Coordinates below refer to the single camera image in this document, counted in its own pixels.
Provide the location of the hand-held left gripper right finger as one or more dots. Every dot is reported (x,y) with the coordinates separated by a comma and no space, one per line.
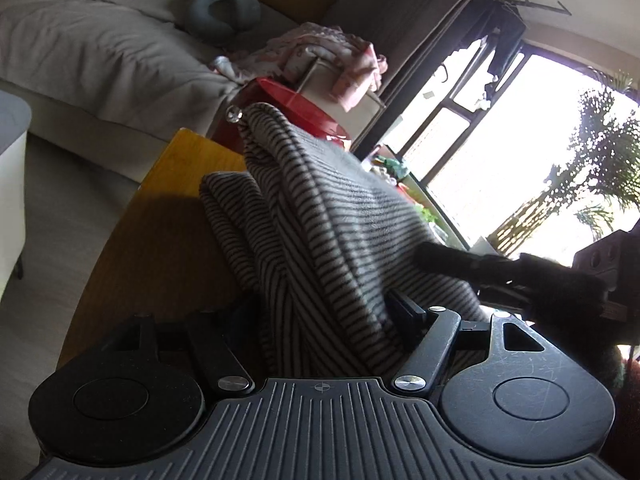
(406,312)

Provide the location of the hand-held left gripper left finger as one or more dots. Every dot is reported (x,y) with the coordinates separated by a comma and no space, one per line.
(210,340)

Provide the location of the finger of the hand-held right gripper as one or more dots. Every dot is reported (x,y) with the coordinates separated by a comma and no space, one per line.
(465,265)

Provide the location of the striped knit sweater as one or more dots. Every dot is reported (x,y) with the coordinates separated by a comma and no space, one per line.
(325,220)

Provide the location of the hanging dark clothes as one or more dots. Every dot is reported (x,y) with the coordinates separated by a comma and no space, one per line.
(500,40)

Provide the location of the pink clothes pile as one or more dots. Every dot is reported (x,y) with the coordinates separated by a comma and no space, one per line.
(320,45)

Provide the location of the white ribbed plant pot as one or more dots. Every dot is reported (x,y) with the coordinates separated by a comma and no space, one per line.
(482,245)

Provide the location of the green seedling tray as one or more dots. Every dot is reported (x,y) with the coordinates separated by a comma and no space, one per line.
(427,215)

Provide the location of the green toy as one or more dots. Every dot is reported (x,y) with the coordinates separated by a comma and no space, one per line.
(392,166)

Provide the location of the tall bamboo plant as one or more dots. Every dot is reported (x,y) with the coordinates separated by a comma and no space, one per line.
(590,160)

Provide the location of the black framed window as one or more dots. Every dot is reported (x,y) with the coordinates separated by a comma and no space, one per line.
(452,108)

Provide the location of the red glossy bin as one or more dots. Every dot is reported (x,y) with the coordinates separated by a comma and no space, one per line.
(295,100)

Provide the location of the dark curtain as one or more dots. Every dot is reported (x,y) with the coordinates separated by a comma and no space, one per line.
(425,25)

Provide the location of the grey sofa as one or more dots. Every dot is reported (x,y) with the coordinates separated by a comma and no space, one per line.
(100,50)

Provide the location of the grey neck pillow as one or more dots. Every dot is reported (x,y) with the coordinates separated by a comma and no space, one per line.
(200,10)

